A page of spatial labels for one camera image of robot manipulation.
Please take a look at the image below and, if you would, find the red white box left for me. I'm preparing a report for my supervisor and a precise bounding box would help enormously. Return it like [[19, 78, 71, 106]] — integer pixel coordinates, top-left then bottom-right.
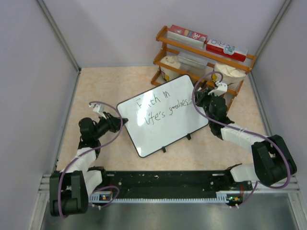
[[166, 25, 208, 49]]

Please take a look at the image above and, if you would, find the orange wooden shelf rack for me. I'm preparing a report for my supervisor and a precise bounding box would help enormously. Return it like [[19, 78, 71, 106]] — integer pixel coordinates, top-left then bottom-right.
[[150, 25, 257, 115]]

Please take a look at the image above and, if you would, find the grey cable duct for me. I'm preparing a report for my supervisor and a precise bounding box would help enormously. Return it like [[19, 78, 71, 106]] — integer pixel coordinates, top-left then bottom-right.
[[89, 191, 243, 205]]

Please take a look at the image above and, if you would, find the white paper bag right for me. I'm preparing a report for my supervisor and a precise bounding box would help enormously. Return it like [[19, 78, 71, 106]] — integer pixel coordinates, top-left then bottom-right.
[[214, 62, 246, 85]]

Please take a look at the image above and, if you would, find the white paper bag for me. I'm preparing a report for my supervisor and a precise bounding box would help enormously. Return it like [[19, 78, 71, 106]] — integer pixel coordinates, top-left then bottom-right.
[[160, 55, 181, 82], [214, 62, 246, 85]]

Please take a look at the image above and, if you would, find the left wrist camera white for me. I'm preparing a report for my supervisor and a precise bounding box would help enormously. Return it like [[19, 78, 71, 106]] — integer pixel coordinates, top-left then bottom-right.
[[89, 102, 105, 114]]

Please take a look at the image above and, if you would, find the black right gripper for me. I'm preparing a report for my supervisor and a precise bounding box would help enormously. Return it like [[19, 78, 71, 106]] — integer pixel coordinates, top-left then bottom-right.
[[195, 88, 219, 123]]

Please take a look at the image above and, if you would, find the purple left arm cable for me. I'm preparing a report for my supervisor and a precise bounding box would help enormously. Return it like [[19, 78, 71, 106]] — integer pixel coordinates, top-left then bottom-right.
[[58, 101, 124, 219]]

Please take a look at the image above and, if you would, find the white whiteboard black frame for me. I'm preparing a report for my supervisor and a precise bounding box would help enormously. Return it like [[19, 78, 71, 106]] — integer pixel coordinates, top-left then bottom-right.
[[117, 75, 209, 158]]

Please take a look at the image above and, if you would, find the white paper bag left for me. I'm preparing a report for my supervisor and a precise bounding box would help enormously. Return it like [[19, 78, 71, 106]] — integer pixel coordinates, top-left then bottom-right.
[[160, 55, 181, 82]]

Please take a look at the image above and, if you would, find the clear plastic box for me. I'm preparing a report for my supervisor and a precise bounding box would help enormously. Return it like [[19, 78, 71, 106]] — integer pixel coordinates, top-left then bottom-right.
[[177, 52, 208, 75]]

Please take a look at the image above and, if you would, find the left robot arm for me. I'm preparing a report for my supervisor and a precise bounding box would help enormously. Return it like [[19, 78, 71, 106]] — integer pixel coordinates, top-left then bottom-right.
[[49, 112, 128, 218]]

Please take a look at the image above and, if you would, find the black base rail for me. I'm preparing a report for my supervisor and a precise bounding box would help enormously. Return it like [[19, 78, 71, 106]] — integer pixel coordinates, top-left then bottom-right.
[[85, 168, 252, 198]]

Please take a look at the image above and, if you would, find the red white box right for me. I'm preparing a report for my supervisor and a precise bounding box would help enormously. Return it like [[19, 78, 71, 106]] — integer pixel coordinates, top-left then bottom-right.
[[206, 39, 248, 62]]

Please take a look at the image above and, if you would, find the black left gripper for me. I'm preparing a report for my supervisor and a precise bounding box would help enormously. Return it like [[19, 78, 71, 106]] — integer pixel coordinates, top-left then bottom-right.
[[93, 112, 128, 139]]

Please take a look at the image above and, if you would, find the red white box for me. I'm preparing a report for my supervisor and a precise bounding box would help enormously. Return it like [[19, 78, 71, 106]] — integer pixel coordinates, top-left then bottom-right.
[[166, 25, 208, 49], [206, 39, 248, 62]]

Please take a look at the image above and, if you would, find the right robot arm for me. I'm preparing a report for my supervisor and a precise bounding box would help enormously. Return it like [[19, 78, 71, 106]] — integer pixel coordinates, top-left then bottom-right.
[[192, 89, 297, 190]]

